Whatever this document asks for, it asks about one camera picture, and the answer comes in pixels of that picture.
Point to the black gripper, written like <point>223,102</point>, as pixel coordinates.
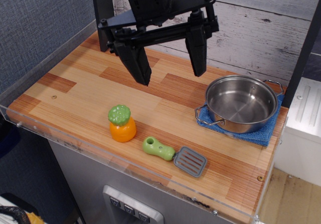
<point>151,22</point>

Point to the green handled grey toy spatula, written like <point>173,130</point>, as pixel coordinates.
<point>185,159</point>

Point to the stainless steel pot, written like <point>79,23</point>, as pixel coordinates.
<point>239,104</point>

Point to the orange toy carrot green top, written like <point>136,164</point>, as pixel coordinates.
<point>122,125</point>

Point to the blue folded cloth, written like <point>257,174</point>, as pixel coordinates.
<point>260,137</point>

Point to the grey toy cabinet front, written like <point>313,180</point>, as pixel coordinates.
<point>86,178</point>

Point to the silver button control panel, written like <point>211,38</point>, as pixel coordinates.
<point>131,206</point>

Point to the white box right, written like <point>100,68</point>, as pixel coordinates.
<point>299,151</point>

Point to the black vertical post left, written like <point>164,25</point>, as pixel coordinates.
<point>103,9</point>

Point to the clear acrylic guard rail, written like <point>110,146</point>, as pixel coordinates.
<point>67,99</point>

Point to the dark vertical post right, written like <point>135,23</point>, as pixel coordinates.
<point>303,57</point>

